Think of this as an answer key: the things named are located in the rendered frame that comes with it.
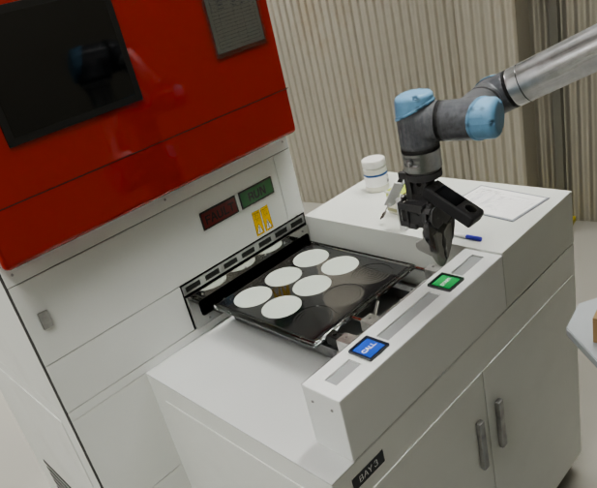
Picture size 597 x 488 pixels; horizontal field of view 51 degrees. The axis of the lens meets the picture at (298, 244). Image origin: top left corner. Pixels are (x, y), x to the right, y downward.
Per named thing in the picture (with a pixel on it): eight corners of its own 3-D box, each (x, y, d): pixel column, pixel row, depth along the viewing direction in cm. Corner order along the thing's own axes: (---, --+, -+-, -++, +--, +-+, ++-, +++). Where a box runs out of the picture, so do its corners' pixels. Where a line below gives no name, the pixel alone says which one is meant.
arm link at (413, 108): (428, 97, 110) (384, 101, 115) (435, 155, 115) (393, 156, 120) (443, 84, 116) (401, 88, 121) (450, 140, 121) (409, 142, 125)
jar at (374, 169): (361, 192, 188) (356, 162, 184) (375, 182, 192) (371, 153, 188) (379, 194, 183) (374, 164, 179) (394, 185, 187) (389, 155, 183)
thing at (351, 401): (315, 442, 118) (299, 384, 112) (470, 299, 150) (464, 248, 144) (352, 463, 111) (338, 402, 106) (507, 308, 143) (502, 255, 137)
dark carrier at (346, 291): (219, 305, 159) (218, 303, 159) (311, 245, 179) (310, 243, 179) (314, 342, 135) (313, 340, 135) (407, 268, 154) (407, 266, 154)
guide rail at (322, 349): (234, 319, 166) (231, 309, 165) (240, 315, 167) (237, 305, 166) (381, 379, 131) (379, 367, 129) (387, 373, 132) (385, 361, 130)
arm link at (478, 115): (509, 84, 113) (450, 89, 119) (491, 102, 105) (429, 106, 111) (512, 126, 116) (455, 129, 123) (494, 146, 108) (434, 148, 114)
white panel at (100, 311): (67, 418, 142) (-7, 266, 126) (310, 257, 189) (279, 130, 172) (73, 423, 140) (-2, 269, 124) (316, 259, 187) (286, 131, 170)
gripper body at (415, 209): (421, 214, 133) (413, 161, 128) (457, 219, 127) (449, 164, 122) (400, 229, 129) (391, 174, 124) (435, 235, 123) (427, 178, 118)
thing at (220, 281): (194, 328, 161) (183, 296, 157) (310, 252, 186) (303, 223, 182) (198, 329, 160) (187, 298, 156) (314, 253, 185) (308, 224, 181)
